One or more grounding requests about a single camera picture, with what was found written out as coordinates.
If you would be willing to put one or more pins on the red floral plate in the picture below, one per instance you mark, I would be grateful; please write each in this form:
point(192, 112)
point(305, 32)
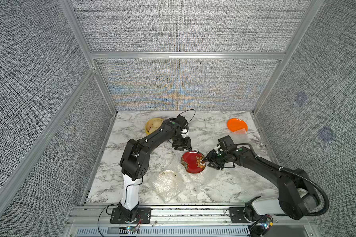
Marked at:
point(193, 162)

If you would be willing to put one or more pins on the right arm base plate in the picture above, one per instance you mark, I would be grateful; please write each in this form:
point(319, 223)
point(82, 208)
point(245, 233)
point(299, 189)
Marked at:
point(237, 215)

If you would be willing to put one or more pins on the bubble white plate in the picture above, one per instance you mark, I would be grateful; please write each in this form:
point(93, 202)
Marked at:
point(168, 184)

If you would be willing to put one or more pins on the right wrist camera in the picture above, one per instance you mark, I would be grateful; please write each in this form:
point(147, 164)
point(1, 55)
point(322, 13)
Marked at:
point(226, 144)

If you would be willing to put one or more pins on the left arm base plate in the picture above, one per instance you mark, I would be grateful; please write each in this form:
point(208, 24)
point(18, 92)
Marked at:
point(121, 215)

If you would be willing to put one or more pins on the bubble wrap around orange plate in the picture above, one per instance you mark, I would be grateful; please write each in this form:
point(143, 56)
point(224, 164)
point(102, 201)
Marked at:
point(250, 137)

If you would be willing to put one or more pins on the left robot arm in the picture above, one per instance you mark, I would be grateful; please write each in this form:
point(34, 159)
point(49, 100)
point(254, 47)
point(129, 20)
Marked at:
point(135, 159)

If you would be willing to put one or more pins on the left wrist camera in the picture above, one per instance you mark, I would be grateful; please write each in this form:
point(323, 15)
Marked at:
point(183, 123)

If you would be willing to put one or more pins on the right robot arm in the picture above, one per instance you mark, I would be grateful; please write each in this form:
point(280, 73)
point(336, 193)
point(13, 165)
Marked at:
point(298, 195)

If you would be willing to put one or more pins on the base circuit board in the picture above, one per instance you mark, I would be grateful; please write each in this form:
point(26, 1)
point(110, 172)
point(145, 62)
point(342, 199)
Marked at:
point(266, 226)
point(130, 229)

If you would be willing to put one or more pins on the aluminium front rail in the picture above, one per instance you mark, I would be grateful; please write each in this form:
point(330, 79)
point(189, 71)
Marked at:
point(206, 214)

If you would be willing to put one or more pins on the yellow bamboo steamer basket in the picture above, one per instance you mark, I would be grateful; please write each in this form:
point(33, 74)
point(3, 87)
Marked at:
point(154, 122)

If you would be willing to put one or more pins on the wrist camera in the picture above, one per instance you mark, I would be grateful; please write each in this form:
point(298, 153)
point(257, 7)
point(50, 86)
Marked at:
point(183, 123)
point(226, 144)

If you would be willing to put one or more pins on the lower steamed bun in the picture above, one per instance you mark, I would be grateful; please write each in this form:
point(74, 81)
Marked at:
point(151, 130)

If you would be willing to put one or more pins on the right base circuit board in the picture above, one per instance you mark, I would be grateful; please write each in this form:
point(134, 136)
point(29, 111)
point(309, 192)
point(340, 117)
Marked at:
point(266, 226)

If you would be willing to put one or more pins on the left base circuit board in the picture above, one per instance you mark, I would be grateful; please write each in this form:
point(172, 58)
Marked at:
point(130, 229)

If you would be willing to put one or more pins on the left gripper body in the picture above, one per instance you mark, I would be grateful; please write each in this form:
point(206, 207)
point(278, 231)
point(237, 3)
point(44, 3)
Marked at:
point(182, 143)

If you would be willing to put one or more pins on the bubble dark red plate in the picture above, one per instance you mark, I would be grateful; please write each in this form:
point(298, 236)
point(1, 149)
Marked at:
point(228, 185)

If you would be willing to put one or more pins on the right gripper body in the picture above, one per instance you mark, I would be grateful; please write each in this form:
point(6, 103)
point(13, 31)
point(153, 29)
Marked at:
point(216, 160)

